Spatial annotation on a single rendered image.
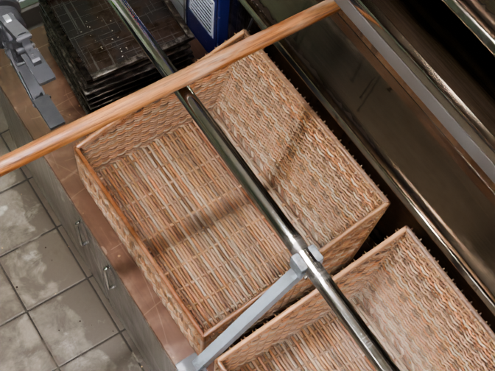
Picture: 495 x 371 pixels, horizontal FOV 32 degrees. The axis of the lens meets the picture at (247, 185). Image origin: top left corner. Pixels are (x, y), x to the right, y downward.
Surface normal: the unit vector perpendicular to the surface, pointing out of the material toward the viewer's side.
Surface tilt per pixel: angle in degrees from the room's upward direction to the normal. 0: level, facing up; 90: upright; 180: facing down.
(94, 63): 0
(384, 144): 70
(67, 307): 0
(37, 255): 0
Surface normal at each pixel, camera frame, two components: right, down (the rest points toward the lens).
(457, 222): -0.77, 0.26
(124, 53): 0.06, -0.48
